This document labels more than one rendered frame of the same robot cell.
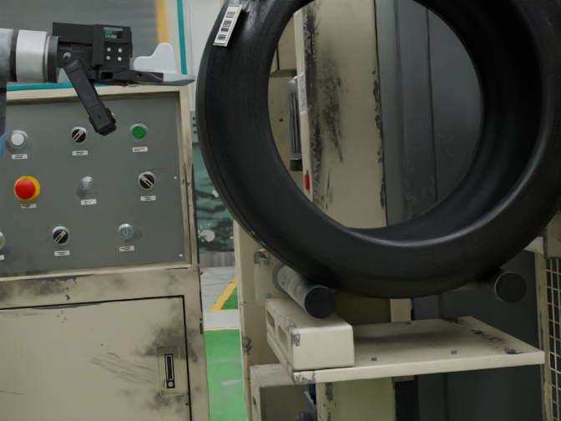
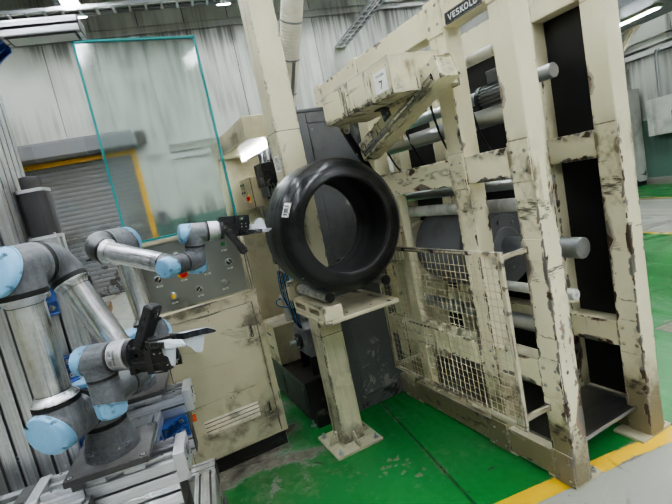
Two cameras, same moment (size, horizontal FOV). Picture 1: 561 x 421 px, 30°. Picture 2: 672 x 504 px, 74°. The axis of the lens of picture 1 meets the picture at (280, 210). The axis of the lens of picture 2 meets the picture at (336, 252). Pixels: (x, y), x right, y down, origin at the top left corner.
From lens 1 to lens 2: 0.58 m
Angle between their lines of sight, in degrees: 18
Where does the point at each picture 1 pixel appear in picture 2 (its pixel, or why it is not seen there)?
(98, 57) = (239, 227)
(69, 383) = (214, 344)
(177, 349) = (252, 321)
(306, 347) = (328, 313)
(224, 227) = not seen: hidden behind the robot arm
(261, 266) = (290, 286)
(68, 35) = (226, 221)
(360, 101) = (313, 222)
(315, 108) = not seen: hidden behind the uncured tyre
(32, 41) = (214, 225)
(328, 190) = not seen: hidden behind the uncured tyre
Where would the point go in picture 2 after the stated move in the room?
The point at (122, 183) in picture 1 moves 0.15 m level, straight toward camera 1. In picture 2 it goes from (219, 264) to (226, 265)
